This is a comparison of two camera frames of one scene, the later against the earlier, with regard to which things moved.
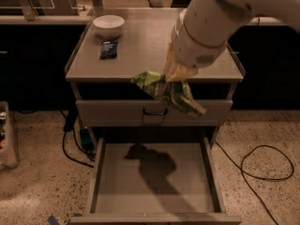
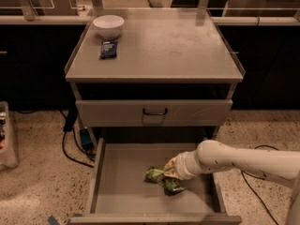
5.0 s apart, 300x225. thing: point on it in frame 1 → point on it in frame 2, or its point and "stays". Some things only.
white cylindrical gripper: [193, 50] → [180, 166]
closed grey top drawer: [150, 112] stays
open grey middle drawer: [157, 180] stays
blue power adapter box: [86, 140] stays
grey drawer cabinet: [153, 163] stays
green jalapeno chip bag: [177, 92] → [171, 186]
